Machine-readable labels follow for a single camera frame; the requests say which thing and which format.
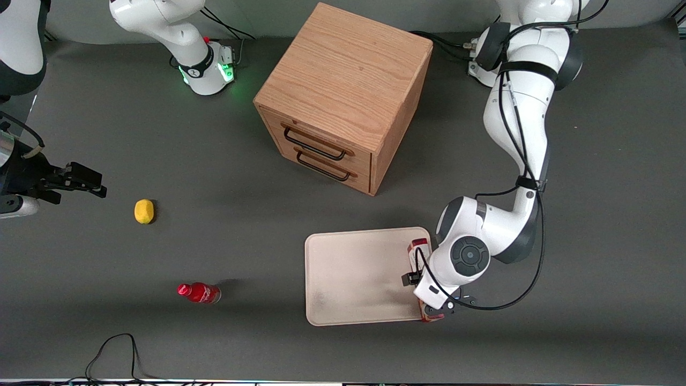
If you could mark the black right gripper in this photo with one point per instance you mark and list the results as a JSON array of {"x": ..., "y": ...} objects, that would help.
[{"x": 25, "y": 171}]

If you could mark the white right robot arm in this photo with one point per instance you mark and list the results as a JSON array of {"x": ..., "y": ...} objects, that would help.
[{"x": 161, "y": 21}]

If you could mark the wooden two-drawer cabinet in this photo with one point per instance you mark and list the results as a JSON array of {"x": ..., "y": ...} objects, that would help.
[{"x": 348, "y": 69}]

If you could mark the cream plastic tray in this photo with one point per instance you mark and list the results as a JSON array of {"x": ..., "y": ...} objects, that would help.
[{"x": 359, "y": 276}]

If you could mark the wooden drawer front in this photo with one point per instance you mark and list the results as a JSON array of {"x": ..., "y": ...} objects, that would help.
[
  {"x": 363, "y": 160},
  {"x": 363, "y": 181}
]

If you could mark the yellow lemon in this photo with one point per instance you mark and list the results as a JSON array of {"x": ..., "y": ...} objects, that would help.
[{"x": 143, "y": 211}]

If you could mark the red soda bottle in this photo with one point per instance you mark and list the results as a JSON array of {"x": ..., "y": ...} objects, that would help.
[{"x": 201, "y": 292}]

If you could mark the red tartan cookie box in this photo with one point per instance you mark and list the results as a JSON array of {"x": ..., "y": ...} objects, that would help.
[{"x": 419, "y": 245}]

